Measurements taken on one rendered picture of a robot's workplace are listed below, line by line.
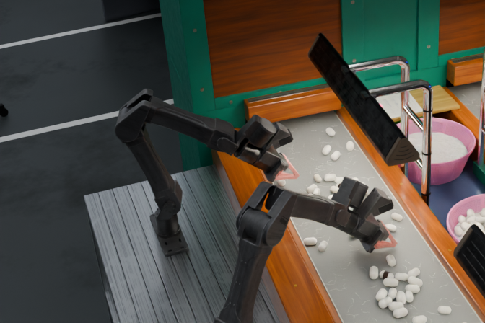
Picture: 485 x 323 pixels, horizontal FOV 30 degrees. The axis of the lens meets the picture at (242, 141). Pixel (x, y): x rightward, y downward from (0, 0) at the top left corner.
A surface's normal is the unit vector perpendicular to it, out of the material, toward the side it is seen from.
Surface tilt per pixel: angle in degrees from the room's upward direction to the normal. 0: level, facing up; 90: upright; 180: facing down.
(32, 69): 0
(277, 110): 90
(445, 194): 0
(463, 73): 90
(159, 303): 0
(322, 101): 90
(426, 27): 90
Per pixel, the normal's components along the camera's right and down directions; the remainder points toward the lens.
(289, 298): -0.08, -0.85
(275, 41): 0.24, 0.48
